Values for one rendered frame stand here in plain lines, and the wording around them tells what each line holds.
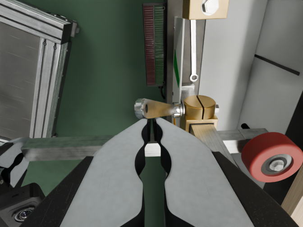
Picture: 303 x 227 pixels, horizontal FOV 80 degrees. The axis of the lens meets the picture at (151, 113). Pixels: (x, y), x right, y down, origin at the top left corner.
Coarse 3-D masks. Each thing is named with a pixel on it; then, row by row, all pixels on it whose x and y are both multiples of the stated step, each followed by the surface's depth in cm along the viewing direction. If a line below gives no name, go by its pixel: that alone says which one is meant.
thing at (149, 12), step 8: (144, 8) 35; (152, 8) 35; (144, 16) 36; (152, 16) 36; (144, 24) 36; (152, 24) 36; (152, 32) 37; (152, 40) 38; (152, 48) 39; (152, 56) 39; (152, 64) 40; (152, 72) 41; (152, 80) 42
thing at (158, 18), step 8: (160, 8) 35; (160, 16) 36; (160, 24) 36; (160, 32) 37; (160, 40) 38; (160, 48) 39; (160, 56) 39; (160, 64) 40; (160, 72) 41; (160, 80) 42
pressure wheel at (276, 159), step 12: (276, 132) 29; (252, 144) 29; (264, 144) 27; (276, 144) 26; (288, 144) 26; (252, 156) 28; (264, 156) 27; (276, 156) 27; (288, 156) 27; (300, 156) 27; (252, 168) 28; (264, 168) 28; (276, 168) 27; (288, 168) 28; (264, 180) 29; (276, 180) 29
